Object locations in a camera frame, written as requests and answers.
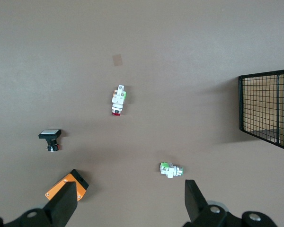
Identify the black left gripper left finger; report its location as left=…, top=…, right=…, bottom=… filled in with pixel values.
left=0, top=182, right=78, bottom=227

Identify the white push button red cap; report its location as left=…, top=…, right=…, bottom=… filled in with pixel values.
left=111, top=84, right=128, bottom=116

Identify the orange button enclosure box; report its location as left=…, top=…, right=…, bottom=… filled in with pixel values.
left=44, top=169, right=89, bottom=201

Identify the black wire rack wooden shelf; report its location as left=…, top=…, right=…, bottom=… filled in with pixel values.
left=238, top=68, right=284, bottom=153

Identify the brown tape patch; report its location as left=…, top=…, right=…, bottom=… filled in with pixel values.
left=112, top=54, right=123, bottom=67

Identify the white push button green cap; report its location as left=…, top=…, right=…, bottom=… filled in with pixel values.
left=159, top=161, right=184, bottom=179

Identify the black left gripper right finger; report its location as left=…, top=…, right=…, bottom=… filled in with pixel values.
left=182, top=179, right=279, bottom=227

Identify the black square button white cap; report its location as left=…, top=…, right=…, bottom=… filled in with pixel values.
left=38, top=129, right=62, bottom=153

